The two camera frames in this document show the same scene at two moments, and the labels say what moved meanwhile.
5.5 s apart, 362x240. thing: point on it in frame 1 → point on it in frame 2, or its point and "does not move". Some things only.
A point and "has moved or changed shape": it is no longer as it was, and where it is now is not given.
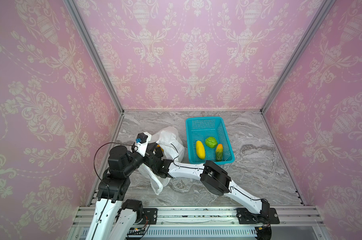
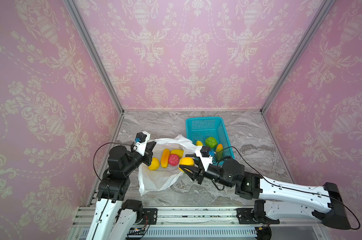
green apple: [211, 142] does not move
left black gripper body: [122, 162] does not move
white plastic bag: [163, 136] has moved or changed shape
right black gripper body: [158, 165] → [199, 173]
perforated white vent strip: [200, 231] does not move
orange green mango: [219, 156] does not move
